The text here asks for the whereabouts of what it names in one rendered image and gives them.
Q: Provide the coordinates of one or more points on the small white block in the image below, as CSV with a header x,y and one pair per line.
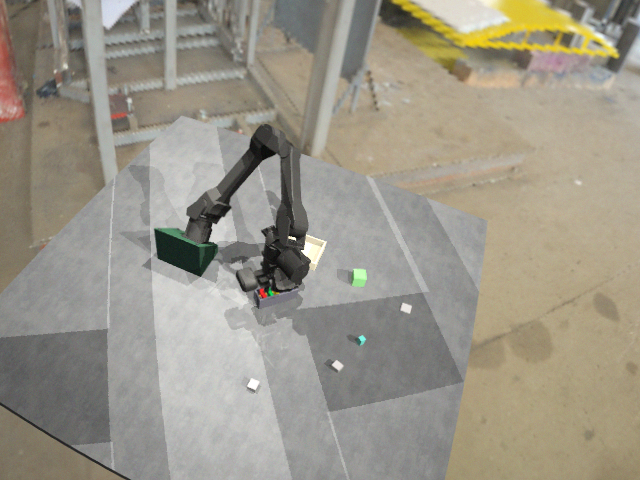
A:
x,y
253,385
337,366

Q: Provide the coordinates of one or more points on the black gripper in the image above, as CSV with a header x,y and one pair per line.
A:
x,y
250,280

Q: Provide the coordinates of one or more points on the small green block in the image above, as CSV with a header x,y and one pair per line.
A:
x,y
358,278

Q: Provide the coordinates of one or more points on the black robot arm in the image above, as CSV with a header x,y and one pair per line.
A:
x,y
291,220

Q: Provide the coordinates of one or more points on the cream rectangular tray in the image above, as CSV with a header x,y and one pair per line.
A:
x,y
314,249

